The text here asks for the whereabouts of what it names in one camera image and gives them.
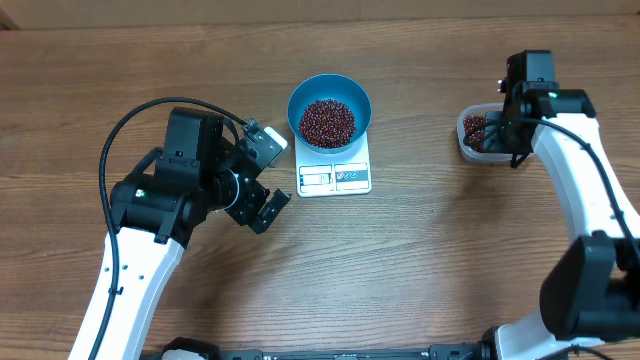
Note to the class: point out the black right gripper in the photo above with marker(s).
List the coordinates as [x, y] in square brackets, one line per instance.
[491, 140]

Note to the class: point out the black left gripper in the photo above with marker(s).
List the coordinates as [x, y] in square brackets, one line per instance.
[258, 194]

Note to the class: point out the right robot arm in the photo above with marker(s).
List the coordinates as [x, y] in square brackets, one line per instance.
[592, 295]

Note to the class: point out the blue bowl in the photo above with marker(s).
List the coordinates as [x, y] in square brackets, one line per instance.
[331, 86]

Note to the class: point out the red beans in bowl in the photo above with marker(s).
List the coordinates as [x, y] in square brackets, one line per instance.
[327, 124]

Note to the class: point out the white kitchen scale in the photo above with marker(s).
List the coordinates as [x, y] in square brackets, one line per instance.
[323, 175]

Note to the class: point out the clear plastic container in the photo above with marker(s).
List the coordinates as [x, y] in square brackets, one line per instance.
[472, 155]

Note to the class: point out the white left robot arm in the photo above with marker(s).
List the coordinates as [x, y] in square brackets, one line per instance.
[134, 273]

